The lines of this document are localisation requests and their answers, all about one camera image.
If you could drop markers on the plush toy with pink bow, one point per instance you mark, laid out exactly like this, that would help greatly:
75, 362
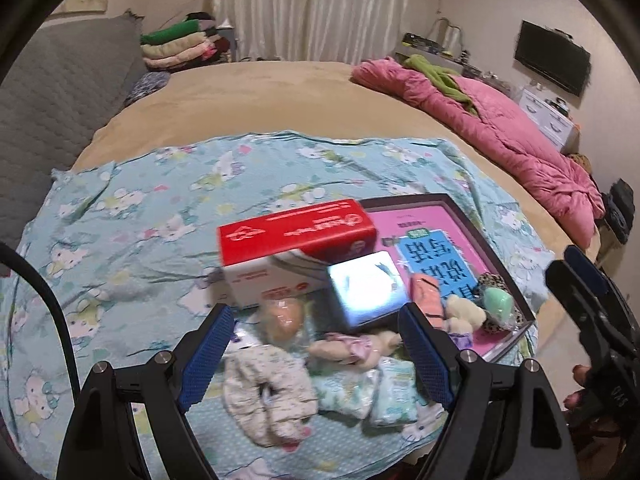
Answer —
340, 347

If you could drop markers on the green cloth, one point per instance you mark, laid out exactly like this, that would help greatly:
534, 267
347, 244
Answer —
440, 77

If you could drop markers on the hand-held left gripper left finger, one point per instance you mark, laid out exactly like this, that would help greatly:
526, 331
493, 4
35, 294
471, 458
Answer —
207, 355

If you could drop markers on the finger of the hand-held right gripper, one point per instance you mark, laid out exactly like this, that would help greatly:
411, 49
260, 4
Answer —
587, 265
570, 290

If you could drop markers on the purple scrunchie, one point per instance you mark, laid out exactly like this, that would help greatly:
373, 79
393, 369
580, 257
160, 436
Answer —
462, 341

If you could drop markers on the person's right hand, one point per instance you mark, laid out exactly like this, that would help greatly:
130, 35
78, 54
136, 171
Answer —
582, 374

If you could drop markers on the dark brown tray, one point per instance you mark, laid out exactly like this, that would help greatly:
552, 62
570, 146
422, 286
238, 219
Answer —
482, 255

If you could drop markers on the pink quilt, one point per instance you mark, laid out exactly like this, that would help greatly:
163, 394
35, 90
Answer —
505, 130

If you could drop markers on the pink plastic-wrapped packet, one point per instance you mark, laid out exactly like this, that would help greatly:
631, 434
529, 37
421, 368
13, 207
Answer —
427, 300

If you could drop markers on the beige puff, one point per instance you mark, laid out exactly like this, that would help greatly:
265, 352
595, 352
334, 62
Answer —
282, 317

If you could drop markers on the black television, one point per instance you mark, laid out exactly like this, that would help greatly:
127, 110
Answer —
550, 57

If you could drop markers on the leopard print scrunchie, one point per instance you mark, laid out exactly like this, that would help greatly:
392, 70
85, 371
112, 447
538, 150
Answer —
487, 278

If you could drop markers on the beige bed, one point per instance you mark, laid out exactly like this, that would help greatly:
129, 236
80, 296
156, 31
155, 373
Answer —
280, 100

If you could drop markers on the dark blue box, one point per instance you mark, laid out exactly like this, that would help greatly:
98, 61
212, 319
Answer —
365, 290

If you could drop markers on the pink book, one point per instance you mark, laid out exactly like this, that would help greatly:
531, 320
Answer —
390, 230

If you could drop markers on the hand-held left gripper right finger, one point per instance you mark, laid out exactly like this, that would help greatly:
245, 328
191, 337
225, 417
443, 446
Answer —
425, 360

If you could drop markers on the white drawer cabinet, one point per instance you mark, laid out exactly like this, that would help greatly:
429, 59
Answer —
547, 115

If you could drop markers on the stack of folded clothes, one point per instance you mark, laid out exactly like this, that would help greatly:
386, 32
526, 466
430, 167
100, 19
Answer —
175, 47

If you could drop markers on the red and white box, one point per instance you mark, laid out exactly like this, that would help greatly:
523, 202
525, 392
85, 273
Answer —
295, 235

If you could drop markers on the dark patterned cloth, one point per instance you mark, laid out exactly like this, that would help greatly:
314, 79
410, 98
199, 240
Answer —
147, 85

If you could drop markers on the grey quilted headboard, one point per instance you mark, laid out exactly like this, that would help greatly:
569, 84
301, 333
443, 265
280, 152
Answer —
60, 100

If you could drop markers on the tissue pack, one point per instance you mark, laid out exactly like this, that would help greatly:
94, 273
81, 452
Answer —
345, 390
395, 400

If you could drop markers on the cream plush toy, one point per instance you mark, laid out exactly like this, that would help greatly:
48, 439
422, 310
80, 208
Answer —
465, 315

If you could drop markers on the white curtain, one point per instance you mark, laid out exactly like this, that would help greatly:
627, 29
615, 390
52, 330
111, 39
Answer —
310, 5

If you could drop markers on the white floral scrunchie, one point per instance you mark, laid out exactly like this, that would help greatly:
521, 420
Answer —
250, 380

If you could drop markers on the cluttered side table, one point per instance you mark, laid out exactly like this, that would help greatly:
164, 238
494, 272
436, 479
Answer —
425, 42

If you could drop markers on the light blue printed blanket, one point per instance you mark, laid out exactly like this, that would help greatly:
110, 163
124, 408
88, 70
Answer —
125, 240

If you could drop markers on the green puff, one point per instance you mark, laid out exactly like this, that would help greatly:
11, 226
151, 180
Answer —
497, 302

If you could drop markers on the black bag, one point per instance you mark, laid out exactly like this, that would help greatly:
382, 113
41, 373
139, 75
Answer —
620, 210

